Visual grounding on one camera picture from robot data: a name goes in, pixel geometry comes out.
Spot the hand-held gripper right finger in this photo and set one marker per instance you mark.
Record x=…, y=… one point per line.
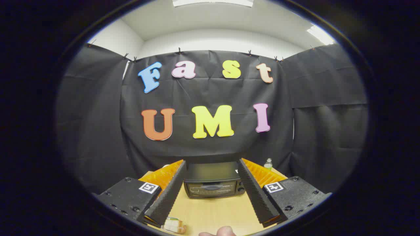
x=254, y=193

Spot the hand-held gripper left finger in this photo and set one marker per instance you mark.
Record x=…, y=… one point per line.
x=170, y=193

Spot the sandwich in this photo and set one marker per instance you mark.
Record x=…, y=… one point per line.
x=174, y=225

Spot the black toaster oven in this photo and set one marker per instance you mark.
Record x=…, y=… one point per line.
x=213, y=188

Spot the green label drink bottle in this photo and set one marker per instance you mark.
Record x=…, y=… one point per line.
x=268, y=165

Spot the small ceiling light panel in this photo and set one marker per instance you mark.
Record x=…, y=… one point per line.
x=320, y=34

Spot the long ceiling light panel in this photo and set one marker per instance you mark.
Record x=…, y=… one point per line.
x=213, y=2

